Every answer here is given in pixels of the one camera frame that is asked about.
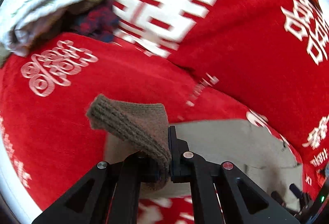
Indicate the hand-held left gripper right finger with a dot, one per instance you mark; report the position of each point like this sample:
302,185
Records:
176,159

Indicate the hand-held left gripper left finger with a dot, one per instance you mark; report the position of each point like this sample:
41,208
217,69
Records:
146,170

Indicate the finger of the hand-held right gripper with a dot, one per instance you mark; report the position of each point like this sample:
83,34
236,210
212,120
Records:
279,199
297,193

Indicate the brown ribbed knit garment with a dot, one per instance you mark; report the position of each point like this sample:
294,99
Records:
128,118

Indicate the beige small garment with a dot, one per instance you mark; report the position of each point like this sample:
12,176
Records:
231,141

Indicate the red printed blanket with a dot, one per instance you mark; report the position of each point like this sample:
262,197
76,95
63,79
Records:
231,59

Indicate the dark navy red knit cloth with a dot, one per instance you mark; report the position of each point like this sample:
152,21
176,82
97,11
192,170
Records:
100,21

